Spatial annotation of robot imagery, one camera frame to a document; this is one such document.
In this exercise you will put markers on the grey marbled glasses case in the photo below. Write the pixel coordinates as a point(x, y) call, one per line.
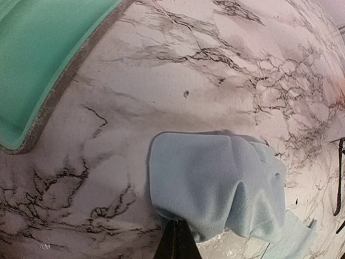
point(43, 44)

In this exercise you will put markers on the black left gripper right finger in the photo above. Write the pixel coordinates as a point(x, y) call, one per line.
point(185, 244)

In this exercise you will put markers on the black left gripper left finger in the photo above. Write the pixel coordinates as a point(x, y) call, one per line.
point(167, 248)

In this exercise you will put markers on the thin wire-frame glasses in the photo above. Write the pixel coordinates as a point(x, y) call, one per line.
point(339, 189)

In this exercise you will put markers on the light blue cleaning cloth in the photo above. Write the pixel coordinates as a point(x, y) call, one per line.
point(220, 182)

